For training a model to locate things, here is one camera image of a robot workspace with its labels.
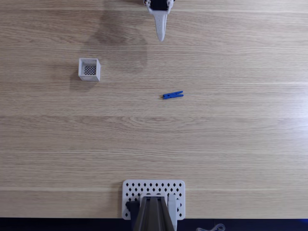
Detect blue clothes peg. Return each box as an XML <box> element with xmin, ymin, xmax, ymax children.
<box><xmin>162</xmin><ymin>90</ymin><xmax>184</xmax><ymax>100</ymax></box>

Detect small white mesh crate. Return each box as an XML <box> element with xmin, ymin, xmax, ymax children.
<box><xmin>78</xmin><ymin>58</ymin><xmax>101</xmax><ymax>82</ymax></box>

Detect pale clamp block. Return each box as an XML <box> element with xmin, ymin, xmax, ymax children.
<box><xmin>167</xmin><ymin>193</ymin><xmax>179</xmax><ymax>231</ymax></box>

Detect dark clamp block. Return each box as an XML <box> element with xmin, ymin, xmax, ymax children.
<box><xmin>125</xmin><ymin>201</ymin><xmax>141</xmax><ymax>220</ymax></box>

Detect white post bracket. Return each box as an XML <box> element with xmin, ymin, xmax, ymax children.
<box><xmin>139</xmin><ymin>193</ymin><xmax>168</xmax><ymax>202</ymax></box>

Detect white perforated base plate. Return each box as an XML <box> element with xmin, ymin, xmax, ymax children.
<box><xmin>122</xmin><ymin>179</ymin><xmax>186</xmax><ymax>221</ymax></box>

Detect pale thin cable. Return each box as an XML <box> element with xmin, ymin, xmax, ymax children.
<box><xmin>195</xmin><ymin>223</ymin><xmax>226</xmax><ymax>231</ymax></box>

